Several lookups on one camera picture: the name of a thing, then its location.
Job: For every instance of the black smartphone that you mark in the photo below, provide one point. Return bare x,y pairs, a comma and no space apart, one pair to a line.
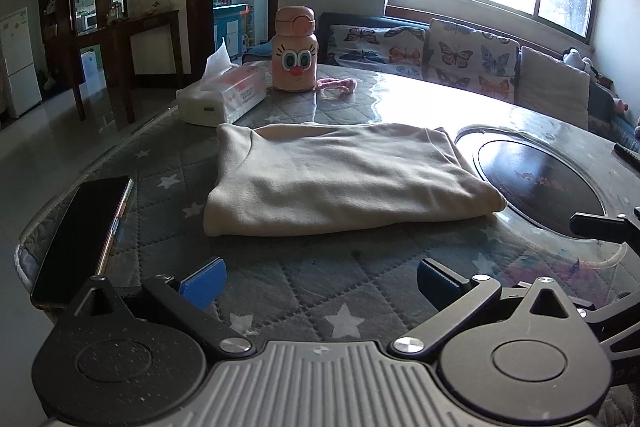
80,232

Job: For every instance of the square butterfly print cushion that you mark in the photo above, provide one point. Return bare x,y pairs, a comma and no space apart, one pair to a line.
470,57

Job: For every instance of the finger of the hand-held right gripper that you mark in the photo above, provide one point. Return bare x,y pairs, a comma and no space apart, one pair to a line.
600,227
612,312

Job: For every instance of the blue cabinet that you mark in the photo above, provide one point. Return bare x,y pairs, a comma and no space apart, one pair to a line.
230,27

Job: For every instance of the blue blanket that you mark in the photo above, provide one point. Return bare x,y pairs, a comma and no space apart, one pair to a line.
257,52

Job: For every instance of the panda plush toy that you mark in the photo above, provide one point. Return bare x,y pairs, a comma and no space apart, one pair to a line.
575,57

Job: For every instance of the black remote control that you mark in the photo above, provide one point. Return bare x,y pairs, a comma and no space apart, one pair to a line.
630,153

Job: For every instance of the tissue pack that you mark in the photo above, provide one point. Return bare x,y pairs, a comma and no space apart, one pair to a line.
230,94

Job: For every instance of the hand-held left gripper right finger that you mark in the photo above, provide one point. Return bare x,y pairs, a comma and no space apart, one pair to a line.
440,283

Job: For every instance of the pink plush toy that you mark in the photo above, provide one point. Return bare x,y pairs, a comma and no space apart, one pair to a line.
621,106

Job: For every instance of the plain grey cushion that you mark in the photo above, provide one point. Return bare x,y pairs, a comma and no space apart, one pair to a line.
550,87

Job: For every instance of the grey quilted star table cover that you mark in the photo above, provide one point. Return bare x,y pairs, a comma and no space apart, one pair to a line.
320,277

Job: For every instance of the pink cartoon water bottle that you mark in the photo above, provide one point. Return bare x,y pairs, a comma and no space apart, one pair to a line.
295,57

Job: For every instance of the white microwave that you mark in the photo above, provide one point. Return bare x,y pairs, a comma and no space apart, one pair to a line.
90,22

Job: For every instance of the dark blue sofa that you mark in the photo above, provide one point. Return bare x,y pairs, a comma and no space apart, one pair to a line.
350,18

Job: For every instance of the dark wooden side table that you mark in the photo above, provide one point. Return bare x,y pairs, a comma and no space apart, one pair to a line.
145,19

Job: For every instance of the white refrigerator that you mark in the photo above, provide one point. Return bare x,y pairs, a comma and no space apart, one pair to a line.
20,67

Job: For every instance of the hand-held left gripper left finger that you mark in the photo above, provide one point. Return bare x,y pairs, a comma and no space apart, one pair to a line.
202,283

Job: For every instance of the cream sweater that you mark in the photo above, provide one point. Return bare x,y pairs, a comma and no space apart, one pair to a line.
350,177

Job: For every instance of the wide butterfly print cushion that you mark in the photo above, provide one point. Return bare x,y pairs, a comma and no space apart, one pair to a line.
375,49

